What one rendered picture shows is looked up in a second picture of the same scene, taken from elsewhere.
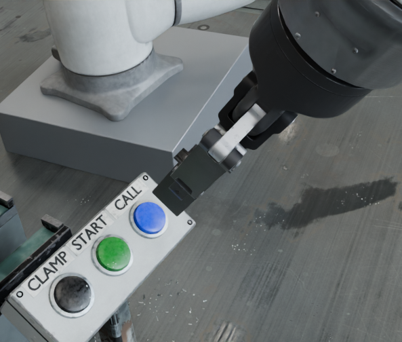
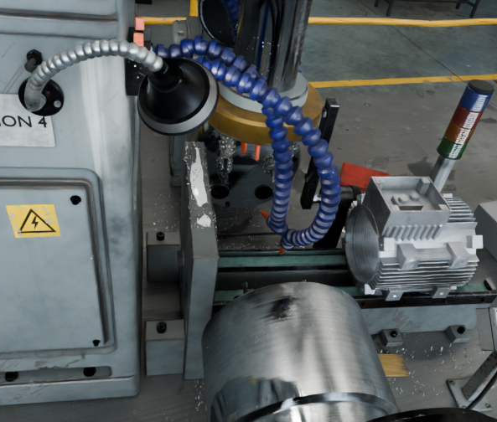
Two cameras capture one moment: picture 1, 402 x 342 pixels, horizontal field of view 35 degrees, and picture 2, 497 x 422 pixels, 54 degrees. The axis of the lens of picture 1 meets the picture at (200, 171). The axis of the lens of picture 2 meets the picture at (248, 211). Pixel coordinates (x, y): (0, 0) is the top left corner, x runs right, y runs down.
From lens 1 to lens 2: 44 cm
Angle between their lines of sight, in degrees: 29
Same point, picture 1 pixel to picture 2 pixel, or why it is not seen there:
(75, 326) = not seen: outside the picture
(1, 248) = not seen: hidden behind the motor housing
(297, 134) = not seen: outside the picture
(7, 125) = (480, 216)
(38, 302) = not seen: outside the picture
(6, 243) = not seen: hidden behind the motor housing
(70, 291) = not seen: outside the picture
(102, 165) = not seen: outside the picture
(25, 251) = (468, 287)
